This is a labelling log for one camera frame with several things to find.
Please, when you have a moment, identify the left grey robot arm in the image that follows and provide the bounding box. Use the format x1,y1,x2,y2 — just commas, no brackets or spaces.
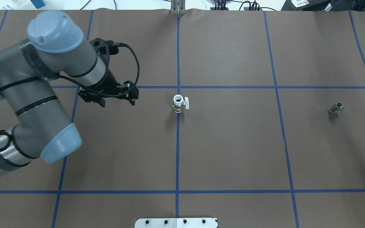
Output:
0,10,140,177

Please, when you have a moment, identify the grey metal pipe fitting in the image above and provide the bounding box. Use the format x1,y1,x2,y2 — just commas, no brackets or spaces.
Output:
328,102,344,113

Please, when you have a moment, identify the white brass PPR valve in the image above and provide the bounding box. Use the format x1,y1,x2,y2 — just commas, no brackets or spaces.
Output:
172,94,190,113

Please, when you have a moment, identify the aluminium frame post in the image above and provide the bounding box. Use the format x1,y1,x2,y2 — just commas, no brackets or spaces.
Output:
170,0,186,15

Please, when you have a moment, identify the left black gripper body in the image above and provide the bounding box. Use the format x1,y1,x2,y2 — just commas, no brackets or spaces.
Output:
80,69,121,99

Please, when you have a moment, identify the teal box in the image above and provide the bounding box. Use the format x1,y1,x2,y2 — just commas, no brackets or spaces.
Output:
30,0,46,9

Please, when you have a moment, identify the white camera stand base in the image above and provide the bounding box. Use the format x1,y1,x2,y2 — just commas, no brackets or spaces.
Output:
134,218,218,228

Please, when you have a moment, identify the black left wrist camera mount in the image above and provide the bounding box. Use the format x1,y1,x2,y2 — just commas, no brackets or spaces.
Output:
89,38,120,66

